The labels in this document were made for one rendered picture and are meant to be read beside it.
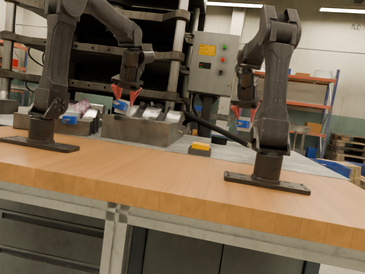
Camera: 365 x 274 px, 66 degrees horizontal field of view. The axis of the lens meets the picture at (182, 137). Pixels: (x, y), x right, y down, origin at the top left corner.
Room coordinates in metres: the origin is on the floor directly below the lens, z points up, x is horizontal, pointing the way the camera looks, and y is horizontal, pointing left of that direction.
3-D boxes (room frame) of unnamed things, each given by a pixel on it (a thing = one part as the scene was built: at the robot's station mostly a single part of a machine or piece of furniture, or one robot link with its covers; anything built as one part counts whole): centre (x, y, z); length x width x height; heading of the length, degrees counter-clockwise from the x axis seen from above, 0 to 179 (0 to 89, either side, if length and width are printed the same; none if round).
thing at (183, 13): (2.23, 0.63, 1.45); 1.29 x 0.82 x 0.19; 84
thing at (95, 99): (2.15, 0.60, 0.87); 0.50 x 0.27 x 0.17; 174
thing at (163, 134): (1.29, 0.15, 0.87); 0.50 x 0.26 x 0.14; 174
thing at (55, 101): (0.76, 0.38, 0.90); 0.09 x 0.06 x 0.06; 58
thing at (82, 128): (1.25, 0.52, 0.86); 0.50 x 0.26 x 0.11; 11
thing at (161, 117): (1.28, 0.17, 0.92); 0.35 x 0.16 x 0.09; 174
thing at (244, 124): (1.07, -0.22, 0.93); 0.13 x 0.05 x 0.05; 154
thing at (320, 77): (6.90, -2.34, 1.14); 2.06 x 0.65 x 2.27; 77
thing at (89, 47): (2.23, 0.63, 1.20); 1.29 x 0.83 x 0.19; 84
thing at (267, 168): (0.67, -0.21, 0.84); 0.20 x 0.07 x 0.08; 82
